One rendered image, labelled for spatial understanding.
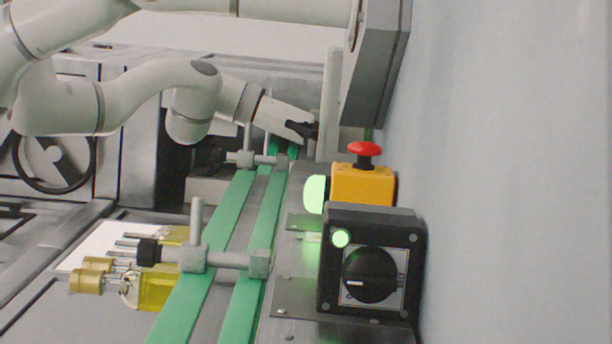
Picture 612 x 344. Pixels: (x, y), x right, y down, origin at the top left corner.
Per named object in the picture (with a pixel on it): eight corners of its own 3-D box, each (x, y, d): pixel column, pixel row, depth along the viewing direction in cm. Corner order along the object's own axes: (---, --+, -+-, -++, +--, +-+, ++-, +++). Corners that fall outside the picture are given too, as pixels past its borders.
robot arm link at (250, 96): (236, 119, 166) (250, 125, 166) (230, 125, 157) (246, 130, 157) (249, 80, 165) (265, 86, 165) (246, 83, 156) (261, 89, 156)
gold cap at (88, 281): (99, 290, 125) (66, 288, 125) (103, 298, 128) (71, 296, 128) (104, 266, 127) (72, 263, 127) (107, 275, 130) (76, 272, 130)
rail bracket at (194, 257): (273, 272, 92) (140, 259, 92) (280, 200, 91) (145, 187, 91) (271, 284, 88) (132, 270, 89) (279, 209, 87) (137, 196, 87)
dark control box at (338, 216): (409, 294, 83) (316, 285, 83) (419, 207, 82) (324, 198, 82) (418, 325, 75) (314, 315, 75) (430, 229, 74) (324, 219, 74)
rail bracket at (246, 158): (283, 225, 153) (208, 217, 153) (292, 125, 150) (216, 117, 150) (282, 229, 150) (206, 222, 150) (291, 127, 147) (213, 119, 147)
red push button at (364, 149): (344, 166, 107) (348, 138, 107) (379, 170, 107) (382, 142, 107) (345, 173, 104) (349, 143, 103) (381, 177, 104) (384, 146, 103)
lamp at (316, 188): (327, 210, 109) (301, 207, 109) (331, 173, 108) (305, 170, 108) (327, 218, 104) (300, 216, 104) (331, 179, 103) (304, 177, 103)
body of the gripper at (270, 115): (246, 123, 166) (304, 145, 166) (240, 129, 156) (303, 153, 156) (260, 84, 165) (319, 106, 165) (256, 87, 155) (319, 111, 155)
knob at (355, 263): (393, 301, 75) (397, 315, 72) (338, 296, 75) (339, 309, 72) (400, 247, 74) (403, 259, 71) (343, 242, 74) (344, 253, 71)
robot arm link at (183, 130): (168, 93, 148) (156, 140, 154) (230, 116, 149) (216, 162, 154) (193, 53, 161) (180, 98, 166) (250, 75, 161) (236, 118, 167)
